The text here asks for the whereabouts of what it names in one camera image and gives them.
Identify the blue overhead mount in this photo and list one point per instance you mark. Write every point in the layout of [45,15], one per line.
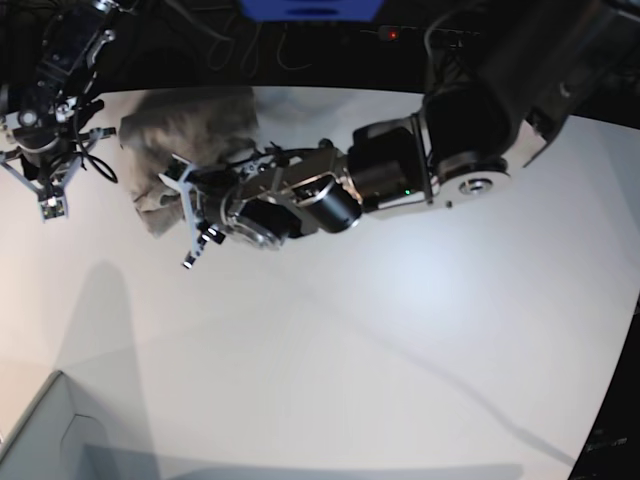
[311,10]

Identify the black labelled device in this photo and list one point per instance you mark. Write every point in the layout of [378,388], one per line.
[611,450]

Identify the grey t-shirt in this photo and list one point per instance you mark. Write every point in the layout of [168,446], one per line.
[204,125]

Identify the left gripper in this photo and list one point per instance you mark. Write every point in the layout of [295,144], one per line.
[201,192]

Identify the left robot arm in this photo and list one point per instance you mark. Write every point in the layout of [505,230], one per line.
[502,79]

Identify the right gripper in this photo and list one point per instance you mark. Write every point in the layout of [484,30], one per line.
[47,152]

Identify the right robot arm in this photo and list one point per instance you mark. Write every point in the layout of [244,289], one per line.
[68,66]

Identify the black power strip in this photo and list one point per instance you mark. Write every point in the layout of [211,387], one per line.
[438,37]

